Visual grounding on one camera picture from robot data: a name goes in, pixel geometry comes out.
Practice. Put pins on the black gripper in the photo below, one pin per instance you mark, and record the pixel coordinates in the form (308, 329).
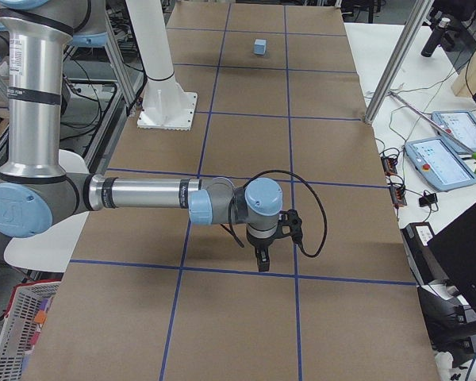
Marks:
(261, 242)

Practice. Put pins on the light blue foam block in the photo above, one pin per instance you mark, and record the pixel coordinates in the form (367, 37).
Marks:
(260, 47)

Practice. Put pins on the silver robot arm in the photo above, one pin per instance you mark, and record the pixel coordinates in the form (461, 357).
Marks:
(37, 193)

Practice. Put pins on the black laptop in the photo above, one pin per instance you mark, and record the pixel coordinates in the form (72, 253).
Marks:
(454, 248)

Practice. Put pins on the near teach pendant tablet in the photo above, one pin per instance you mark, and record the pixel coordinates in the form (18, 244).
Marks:
(439, 164)

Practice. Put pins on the teach pendant tablet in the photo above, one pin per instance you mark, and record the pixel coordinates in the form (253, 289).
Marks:
(460, 124)
(439, 164)

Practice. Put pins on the white plastic chair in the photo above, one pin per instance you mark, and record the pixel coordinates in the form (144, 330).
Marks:
(50, 251)

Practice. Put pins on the far teach pendant tablet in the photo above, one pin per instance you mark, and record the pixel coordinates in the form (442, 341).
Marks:
(460, 124)

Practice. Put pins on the white perforated basket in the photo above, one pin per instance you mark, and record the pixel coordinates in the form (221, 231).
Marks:
(21, 326)

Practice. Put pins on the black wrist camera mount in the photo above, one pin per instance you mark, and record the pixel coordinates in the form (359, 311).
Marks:
(290, 225)

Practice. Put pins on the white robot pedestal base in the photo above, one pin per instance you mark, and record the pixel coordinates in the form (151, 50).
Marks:
(165, 104)

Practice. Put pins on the aluminium frame post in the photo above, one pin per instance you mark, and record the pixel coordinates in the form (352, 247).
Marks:
(415, 20)

